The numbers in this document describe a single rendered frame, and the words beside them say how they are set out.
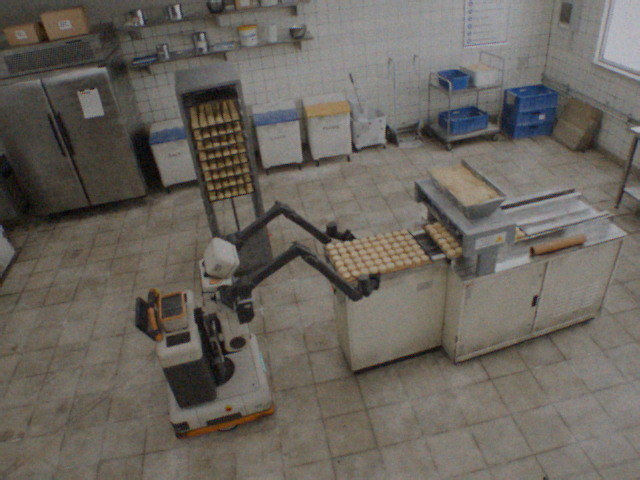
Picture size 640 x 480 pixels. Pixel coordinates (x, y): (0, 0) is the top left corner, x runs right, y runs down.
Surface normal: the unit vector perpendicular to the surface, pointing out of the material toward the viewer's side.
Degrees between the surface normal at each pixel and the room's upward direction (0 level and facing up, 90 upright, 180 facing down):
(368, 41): 90
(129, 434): 0
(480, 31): 90
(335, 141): 93
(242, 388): 1
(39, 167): 90
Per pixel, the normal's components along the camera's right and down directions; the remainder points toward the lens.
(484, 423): -0.09, -0.82
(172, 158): 0.23, 0.57
